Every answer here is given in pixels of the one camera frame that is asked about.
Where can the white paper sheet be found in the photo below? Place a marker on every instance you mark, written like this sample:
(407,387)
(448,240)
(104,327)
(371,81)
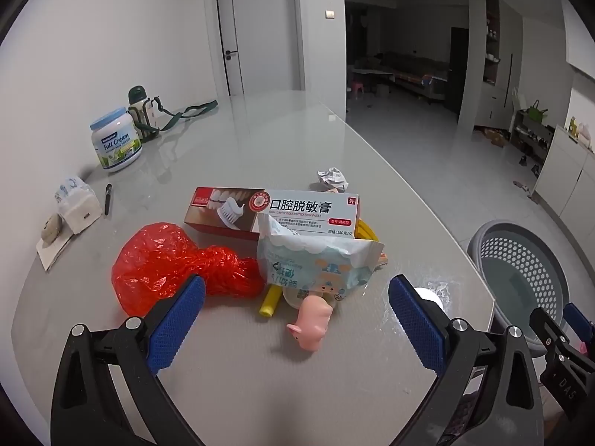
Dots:
(48,254)

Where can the grey stone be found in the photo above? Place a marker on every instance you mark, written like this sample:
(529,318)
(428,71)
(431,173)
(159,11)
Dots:
(52,229)

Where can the grey door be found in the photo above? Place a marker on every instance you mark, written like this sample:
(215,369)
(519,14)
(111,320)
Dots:
(260,48)

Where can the grey perforated laundry basket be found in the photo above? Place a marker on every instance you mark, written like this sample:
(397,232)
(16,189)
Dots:
(522,273)

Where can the yellow foam dart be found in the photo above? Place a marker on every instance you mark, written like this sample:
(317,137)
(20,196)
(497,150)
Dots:
(270,301)

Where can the green white water bottle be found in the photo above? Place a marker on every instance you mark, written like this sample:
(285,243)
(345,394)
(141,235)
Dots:
(142,112)

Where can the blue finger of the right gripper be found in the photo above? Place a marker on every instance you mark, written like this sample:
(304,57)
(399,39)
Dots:
(580,324)
(553,334)

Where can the grey cabinet row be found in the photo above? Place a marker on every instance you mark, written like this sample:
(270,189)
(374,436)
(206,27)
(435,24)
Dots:
(566,187)

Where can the red plastic bag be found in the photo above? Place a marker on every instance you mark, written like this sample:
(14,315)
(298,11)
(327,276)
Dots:
(159,258)

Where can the small pink stool far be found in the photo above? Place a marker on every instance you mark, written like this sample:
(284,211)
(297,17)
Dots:
(356,90)

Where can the tissue pack white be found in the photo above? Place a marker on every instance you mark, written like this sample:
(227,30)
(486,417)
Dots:
(77,204)

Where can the white paper ball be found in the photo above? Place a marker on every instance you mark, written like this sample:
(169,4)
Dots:
(333,180)

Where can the pink pig toy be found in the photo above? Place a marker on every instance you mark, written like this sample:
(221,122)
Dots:
(311,323)

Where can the toothpaste box red white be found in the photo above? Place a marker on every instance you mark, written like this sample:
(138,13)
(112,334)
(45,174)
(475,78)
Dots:
(233,212)

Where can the green handbag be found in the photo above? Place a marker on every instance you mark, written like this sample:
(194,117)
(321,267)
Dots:
(535,113)

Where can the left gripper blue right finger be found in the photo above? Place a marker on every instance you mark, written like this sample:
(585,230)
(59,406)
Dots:
(485,391)

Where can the baby wipes pack blue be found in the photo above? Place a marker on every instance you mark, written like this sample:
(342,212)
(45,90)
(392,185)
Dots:
(315,263)

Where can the milk powder can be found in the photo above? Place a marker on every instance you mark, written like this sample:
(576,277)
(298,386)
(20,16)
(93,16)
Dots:
(116,141)

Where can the black pen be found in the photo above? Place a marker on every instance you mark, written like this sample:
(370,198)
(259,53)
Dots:
(108,198)

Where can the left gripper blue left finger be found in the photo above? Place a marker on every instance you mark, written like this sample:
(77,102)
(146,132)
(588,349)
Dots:
(86,409)

